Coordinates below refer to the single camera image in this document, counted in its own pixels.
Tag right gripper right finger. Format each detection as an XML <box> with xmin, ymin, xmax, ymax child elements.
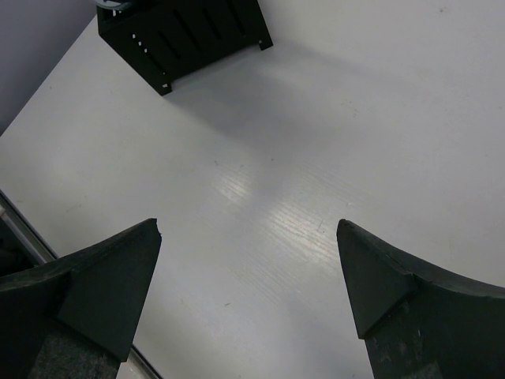
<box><xmin>336</xmin><ymin>220</ymin><xmax>504</xmax><ymax>378</ymax></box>

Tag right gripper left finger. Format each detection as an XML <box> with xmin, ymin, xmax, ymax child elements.
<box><xmin>0</xmin><ymin>217</ymin><xmax>163</xmax><ymax>379</ymax></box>

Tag black slotted organizer box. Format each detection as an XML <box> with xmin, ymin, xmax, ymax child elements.
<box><xmin>96</xmin><ymin>0</ymin><xmax>273</xmax><ymax>96</ymax></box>

